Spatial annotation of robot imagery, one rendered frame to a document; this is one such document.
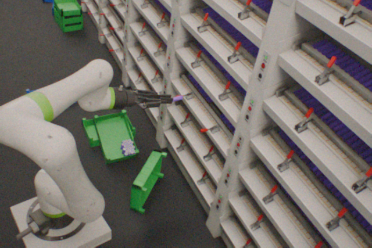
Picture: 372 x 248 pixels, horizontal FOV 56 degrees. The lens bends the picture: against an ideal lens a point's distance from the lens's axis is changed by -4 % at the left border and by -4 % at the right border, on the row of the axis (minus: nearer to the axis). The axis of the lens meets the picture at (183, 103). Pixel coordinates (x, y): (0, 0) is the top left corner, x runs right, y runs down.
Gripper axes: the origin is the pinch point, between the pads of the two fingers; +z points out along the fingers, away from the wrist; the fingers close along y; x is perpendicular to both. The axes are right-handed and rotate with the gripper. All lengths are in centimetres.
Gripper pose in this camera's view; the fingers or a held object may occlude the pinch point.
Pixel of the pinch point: (164, 99)
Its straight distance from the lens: 164.7
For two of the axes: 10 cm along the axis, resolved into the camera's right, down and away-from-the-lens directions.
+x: -3.3, 8.0, 5.0
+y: -4.3, -6.0, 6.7
